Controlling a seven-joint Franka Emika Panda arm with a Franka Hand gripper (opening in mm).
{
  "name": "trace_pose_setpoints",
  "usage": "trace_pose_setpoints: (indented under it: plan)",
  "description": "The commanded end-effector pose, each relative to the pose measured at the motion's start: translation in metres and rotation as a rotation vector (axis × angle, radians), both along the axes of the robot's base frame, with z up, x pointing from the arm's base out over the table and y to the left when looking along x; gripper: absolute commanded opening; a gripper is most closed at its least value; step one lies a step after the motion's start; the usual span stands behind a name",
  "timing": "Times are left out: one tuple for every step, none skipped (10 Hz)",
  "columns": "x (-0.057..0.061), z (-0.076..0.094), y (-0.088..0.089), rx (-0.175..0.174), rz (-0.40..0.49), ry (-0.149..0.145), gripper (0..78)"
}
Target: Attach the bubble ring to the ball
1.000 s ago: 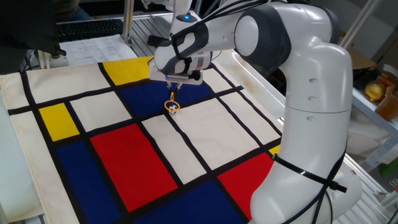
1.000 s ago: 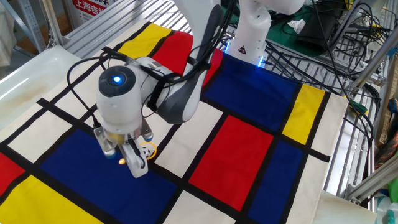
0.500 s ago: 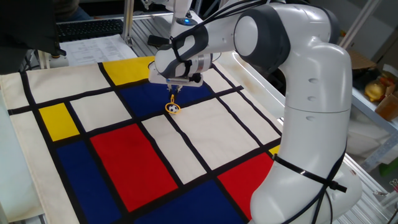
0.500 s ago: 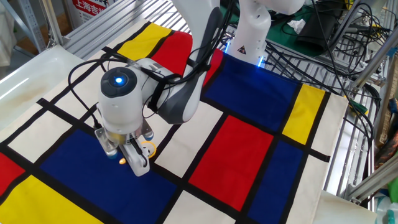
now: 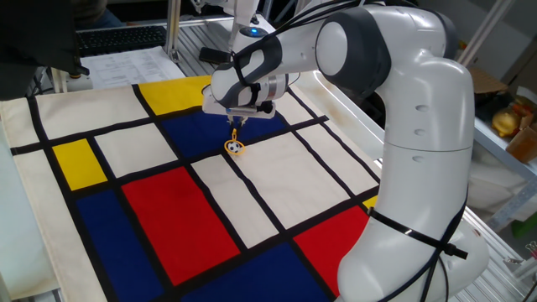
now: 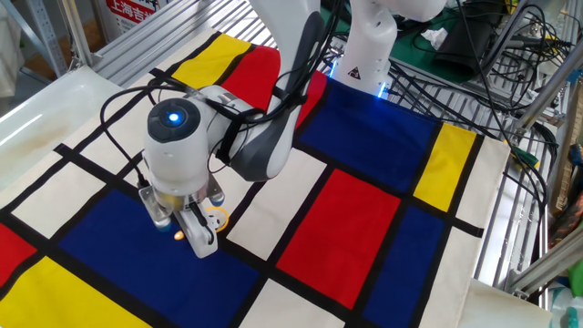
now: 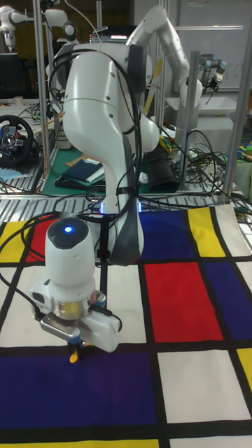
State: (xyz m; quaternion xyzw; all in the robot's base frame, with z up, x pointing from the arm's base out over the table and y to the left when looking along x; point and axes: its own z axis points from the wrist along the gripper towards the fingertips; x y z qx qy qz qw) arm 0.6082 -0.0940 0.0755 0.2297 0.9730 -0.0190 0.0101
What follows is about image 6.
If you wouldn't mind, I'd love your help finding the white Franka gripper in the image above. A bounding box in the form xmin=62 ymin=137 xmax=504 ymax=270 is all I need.
xmin=174 ymin=205 xmax=220 ymax=260

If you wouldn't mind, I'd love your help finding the orange bubble ring wand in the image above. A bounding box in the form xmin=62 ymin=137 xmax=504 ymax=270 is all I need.
xmin=173 ymin=205 xmax=230 ymax=241

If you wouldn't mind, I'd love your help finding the Mondrian pattern colour-block cloth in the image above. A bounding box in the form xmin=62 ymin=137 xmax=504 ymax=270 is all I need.
xmin=0 ymin=29 xmax=512 ymax=328

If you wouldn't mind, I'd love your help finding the white plastic tray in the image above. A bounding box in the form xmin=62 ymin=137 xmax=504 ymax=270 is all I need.
xmin=0 ymin=65 xmax=125 ymax=192

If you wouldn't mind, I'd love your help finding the red-white Chinese sign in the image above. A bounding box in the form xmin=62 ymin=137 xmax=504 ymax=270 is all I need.
xmin=105 ymin=0 xmax=159 ymax=36

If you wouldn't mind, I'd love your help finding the grey perforated shelf upright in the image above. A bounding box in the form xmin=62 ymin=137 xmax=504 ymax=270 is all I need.
xmin=0 ymin=0 xmax=69 ymax=78

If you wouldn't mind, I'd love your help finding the green cutting mat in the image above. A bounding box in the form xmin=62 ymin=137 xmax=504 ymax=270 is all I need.
xmin=318 ymin=0 xmax=506 ymax=86

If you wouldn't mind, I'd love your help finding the crumpled white tissue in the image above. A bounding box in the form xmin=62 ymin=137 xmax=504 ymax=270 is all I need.
xmin=420 ymin=26 xmax=450 ymax=51

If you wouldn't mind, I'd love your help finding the black bag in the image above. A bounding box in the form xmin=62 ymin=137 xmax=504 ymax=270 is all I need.
xmin=432 ymin=4 xmax=507 ymax=78

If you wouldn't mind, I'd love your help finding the silver wrist camera blue cap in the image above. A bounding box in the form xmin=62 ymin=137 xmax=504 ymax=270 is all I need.
xmin=138 ymin=183 xmax=173 ymax=232
xmin=205 ymin=172 xmax=227 ymax=207

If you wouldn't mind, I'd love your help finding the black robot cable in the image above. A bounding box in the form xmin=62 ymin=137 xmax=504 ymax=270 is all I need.
xmin=99 ymin=0 xmax=347 ymax=247

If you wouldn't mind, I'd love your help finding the aluminium frame post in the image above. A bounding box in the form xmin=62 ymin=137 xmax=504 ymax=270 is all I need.
xmin=514 ymin=45 xmax=583 ymax=133
xmin=58 ymin=0 xmax=95 ymax=69

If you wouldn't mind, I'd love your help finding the green cable connector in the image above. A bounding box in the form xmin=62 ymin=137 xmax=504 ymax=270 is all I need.
xmin=509 ymin=144 xmax=541 ymax=169

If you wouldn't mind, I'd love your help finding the aluminium frame beam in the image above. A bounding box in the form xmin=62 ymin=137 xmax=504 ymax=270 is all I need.
xmin=505 ymin=227 xmax=583 ymax=297

